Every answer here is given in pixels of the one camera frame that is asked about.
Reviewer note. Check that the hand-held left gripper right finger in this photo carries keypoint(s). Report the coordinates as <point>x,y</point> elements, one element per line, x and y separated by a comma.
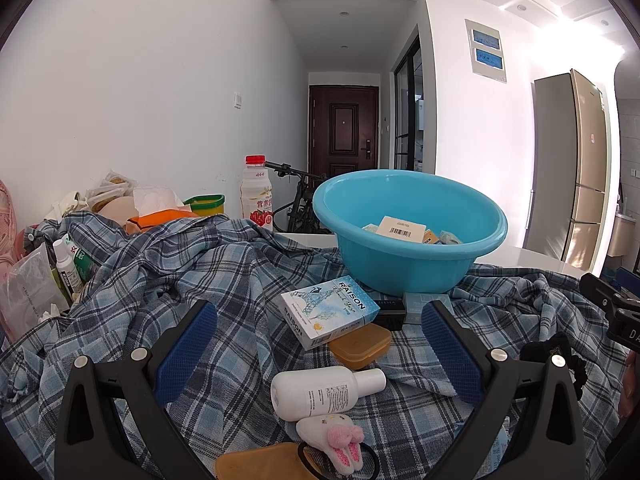
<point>450,355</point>

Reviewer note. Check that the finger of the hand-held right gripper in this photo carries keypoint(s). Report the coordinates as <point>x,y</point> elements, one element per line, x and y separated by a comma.
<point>602,290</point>

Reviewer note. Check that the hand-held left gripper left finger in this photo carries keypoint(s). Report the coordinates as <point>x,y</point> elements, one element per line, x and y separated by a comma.
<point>187,350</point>

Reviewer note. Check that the blue plastic basin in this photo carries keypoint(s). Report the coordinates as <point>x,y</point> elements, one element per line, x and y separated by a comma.
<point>400,265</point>

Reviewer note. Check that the person's right hand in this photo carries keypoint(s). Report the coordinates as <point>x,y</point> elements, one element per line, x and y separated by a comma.
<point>626,385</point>

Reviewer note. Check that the light blue box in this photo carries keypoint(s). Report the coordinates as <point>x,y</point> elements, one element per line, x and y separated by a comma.
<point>417,307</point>

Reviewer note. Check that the small black box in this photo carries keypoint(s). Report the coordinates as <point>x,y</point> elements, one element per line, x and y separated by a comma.
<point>390,312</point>

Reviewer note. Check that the black scrunchie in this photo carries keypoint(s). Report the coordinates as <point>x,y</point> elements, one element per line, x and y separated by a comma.
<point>545,344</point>

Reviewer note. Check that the blue plaid shirt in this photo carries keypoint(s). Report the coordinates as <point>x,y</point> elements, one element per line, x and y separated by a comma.
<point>225,270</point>

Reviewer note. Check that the amber plastic case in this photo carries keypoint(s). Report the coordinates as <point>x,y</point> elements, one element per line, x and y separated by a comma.
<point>357,347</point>

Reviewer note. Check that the small orange box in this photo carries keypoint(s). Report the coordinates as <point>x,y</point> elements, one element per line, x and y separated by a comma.
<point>431,238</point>

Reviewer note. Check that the gold refrigerator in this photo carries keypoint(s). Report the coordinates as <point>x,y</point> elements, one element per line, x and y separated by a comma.
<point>580,170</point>

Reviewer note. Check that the white lotion bottle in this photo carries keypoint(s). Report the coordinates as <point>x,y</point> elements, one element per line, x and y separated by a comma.
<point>315,392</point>

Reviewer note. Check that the blue and white carton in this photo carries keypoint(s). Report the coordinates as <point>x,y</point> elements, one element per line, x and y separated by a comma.
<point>325,305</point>

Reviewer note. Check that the orange tissue pack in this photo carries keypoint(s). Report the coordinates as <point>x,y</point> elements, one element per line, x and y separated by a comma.
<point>160,217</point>

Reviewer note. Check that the tan flat pouch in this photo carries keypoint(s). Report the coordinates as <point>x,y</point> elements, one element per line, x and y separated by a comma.
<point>260,465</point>

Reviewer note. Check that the white box with barcode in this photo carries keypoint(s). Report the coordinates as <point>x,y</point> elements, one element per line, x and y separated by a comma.
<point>400,227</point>

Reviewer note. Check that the green and white box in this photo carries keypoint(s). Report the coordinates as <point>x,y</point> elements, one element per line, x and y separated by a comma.
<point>82,260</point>

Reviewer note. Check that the white spray bottle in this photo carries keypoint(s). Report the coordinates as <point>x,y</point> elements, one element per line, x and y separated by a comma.
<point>67,270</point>

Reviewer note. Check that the yellow green tub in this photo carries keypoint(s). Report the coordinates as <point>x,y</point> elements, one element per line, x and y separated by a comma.
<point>205,205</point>

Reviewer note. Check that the small pale teal box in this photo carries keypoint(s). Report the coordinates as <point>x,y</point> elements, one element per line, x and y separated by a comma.
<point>370,229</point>

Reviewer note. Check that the clear plastic bag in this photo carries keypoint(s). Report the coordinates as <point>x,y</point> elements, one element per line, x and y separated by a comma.
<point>30,295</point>

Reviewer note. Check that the red capped milk bottle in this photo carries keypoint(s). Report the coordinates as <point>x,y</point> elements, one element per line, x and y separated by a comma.
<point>256,195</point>

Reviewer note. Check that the black bicycle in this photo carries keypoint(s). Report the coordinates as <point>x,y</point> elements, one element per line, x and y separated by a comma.
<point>302,200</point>

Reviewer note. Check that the pink cloth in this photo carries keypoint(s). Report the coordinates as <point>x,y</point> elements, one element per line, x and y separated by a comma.
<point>7,230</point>

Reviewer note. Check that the black framed glass door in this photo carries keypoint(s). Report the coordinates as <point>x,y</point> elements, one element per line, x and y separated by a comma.
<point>407,110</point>

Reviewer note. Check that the dark brown entrance door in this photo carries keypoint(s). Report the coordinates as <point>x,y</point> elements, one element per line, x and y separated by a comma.
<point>342,130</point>

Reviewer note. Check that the grey wall panel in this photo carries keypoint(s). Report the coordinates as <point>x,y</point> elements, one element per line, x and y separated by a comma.
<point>487,52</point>

